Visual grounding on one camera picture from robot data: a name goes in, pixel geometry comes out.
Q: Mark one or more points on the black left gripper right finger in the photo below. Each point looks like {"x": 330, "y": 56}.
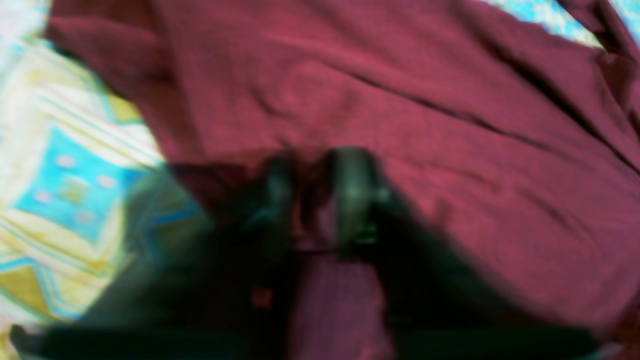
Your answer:
{"x": 437, "y": 307}

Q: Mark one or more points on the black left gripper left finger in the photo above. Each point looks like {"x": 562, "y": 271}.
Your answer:
{"x": 221, "y": 296}

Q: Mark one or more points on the maroon long-sleeve t-shirt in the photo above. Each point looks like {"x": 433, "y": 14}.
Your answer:
{"x": 519, "y": 146}

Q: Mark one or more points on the patterned colourful tablecloth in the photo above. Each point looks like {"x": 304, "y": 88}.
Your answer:
{"x": 83, "y": 184}

